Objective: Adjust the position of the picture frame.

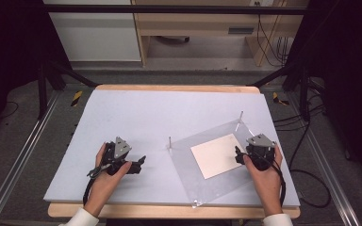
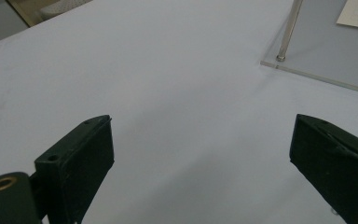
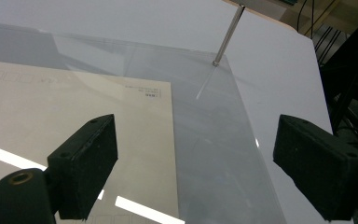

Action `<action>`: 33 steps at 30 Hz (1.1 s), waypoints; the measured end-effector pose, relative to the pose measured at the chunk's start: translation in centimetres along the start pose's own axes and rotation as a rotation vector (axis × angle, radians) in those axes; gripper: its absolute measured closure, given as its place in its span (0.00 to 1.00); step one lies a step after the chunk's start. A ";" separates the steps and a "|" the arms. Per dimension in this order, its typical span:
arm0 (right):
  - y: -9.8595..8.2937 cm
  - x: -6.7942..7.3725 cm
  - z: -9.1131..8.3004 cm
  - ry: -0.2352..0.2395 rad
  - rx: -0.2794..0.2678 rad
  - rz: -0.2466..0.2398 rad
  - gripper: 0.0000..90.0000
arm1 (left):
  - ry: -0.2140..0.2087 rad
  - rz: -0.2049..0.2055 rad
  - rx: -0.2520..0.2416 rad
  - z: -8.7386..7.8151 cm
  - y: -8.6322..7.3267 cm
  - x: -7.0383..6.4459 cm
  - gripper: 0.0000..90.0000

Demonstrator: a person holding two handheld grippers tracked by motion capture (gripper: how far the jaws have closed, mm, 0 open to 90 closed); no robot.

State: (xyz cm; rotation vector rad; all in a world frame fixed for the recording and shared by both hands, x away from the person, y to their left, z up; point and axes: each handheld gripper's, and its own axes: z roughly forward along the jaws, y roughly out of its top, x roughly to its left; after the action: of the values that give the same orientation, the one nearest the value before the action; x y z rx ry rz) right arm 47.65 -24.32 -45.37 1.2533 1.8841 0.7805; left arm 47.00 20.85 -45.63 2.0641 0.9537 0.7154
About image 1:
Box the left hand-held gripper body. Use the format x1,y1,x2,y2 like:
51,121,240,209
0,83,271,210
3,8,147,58
102,136,132,176

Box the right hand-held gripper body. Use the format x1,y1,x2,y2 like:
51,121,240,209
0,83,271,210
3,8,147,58
244,134,277,172

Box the cream paper sheet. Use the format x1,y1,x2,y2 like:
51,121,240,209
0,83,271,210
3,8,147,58
189,133,250,181

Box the clear acrylic stand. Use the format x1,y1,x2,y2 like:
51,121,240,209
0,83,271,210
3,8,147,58
167,110,268,209

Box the person's right hand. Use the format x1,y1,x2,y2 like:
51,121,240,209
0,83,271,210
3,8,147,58
242,146,284,218

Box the person's left hand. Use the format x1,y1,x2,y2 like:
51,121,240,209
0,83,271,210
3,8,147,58
85,142,133,210

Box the pale blue board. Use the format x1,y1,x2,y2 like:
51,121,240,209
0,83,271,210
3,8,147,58
42,89,302,208

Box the yellow clamp right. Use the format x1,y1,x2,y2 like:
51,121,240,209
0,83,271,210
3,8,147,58
271,91,290,106

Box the wooden table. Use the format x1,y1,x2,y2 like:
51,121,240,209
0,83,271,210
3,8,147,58
47,83,302,220

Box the yellow black tape piece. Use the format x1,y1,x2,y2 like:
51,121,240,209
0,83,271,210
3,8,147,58
71,89,84,107

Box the black metal stand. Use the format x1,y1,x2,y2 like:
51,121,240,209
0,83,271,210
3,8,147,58
246,61,313,122
37,60,101,121

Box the black curtain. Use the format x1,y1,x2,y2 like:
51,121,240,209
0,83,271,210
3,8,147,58
0,0,74,144
285,0,362,193

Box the white cabinet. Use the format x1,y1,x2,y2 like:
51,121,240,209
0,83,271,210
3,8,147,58
42,0,142,63

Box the black object under desk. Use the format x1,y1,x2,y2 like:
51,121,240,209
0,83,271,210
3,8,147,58
155,35,191,45

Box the wooden desk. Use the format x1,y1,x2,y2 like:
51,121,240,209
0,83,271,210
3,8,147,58
130,0,309,68

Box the black horizontal bar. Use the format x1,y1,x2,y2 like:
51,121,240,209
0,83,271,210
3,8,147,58
42,4,309,16

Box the right hand-held gripper cable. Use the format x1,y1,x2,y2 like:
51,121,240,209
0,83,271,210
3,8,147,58
256,153,288,208

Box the hand-held gripper cable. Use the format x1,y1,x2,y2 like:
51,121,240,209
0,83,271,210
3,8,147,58
256,153,288,208
82,163,112,207

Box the left hand-held gripper cable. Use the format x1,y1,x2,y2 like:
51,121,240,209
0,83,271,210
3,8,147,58
82,163,112,207

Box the aluminium floor rail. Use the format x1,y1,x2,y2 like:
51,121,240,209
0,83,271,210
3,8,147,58
287,91,361,226
0,89,61,226

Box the hanging black cables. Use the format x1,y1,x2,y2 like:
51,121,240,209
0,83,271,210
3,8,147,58
255,1,294,68

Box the thin black floor cable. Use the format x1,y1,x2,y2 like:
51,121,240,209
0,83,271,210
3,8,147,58
0,100,20,120

